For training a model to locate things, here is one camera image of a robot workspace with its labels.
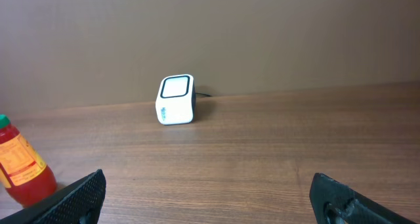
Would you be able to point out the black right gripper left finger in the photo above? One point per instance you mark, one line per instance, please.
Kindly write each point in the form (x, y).
(79, 202)

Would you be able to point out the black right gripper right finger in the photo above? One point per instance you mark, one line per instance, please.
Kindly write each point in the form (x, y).
(334, 202)

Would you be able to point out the red sauce bottle green cap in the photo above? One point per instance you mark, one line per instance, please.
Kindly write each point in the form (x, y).
(25, 175)

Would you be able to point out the white barcode scanner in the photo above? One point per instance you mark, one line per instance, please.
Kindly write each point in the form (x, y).
(176, 100)

